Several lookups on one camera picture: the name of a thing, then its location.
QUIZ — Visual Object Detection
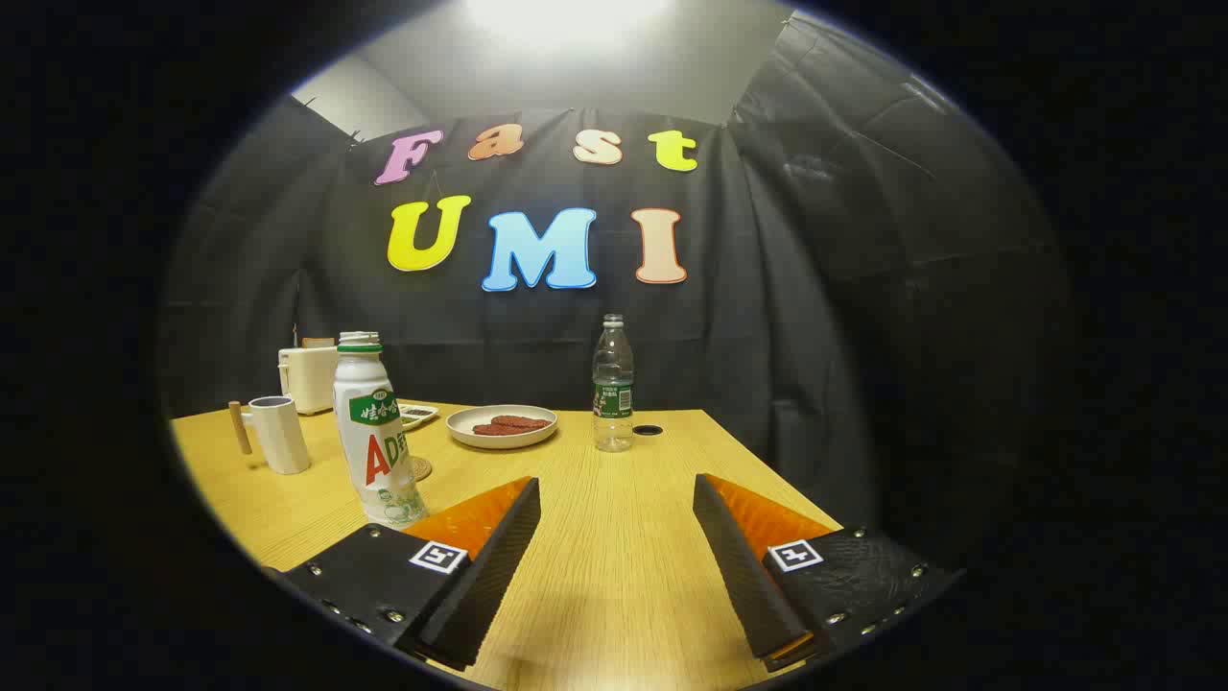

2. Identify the wooden table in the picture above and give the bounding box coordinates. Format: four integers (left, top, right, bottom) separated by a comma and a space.
171, 398, 845, 691

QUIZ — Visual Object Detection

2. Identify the white cup with wooden handle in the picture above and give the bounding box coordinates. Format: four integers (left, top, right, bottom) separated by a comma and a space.
228, 395, 312, 476

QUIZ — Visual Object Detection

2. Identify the cream toaster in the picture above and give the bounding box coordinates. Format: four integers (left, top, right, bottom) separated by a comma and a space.
278, 344, 339, 416

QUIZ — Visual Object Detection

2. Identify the round white plate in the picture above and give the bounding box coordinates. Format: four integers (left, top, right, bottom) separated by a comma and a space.
446, 405, 558, 450

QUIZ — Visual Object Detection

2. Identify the black backdrop cloth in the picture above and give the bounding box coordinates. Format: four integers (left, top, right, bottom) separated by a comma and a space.
158, 10, 1071, 558

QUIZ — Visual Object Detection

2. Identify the clear plastic water bottle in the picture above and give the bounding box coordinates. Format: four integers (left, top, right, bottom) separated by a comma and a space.
592, 314, 635, 453

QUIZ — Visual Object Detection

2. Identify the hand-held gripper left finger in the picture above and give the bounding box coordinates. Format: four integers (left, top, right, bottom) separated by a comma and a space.
264, 476, 542, 673

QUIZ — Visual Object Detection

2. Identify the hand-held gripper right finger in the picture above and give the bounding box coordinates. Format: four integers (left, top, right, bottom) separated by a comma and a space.
693, 473, 965, 673

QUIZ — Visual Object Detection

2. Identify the white juice bottle green collar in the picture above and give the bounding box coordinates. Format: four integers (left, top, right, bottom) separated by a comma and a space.
333, 331, 430, 531

